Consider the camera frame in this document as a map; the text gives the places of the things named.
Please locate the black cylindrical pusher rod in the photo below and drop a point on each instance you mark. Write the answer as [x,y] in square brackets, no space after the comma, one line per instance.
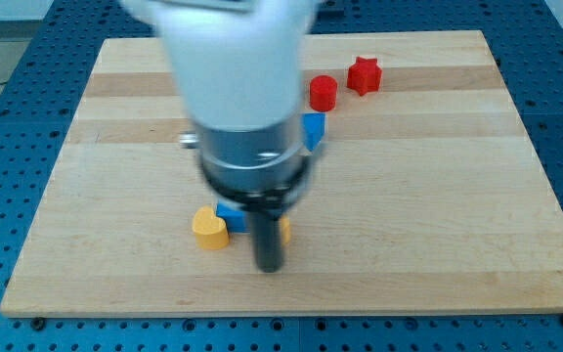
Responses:
[265,230]

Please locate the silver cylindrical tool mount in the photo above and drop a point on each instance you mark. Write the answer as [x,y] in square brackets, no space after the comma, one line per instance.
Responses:
[263,169]

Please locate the yellow hexagon block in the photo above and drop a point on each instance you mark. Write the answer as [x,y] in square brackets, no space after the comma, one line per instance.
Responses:
[285,229]

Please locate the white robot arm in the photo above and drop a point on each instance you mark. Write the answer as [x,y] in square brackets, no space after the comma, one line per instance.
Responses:
[237,66]

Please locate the blue cube block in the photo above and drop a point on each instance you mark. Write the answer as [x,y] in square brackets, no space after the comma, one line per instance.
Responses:
[234,219]

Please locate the yellow heart block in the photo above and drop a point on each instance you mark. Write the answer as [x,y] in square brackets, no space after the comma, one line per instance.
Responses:
[211,232]

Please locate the blue triangle block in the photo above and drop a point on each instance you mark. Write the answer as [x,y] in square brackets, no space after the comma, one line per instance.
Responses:
[314,129]

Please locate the red cylinder block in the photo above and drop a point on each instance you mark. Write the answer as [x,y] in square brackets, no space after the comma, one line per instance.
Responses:
[323,93]

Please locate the red star block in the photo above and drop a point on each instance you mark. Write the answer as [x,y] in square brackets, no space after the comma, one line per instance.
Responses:
[364,76]

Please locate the wooden board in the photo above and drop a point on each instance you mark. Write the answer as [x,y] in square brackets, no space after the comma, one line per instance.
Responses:
[430,199]

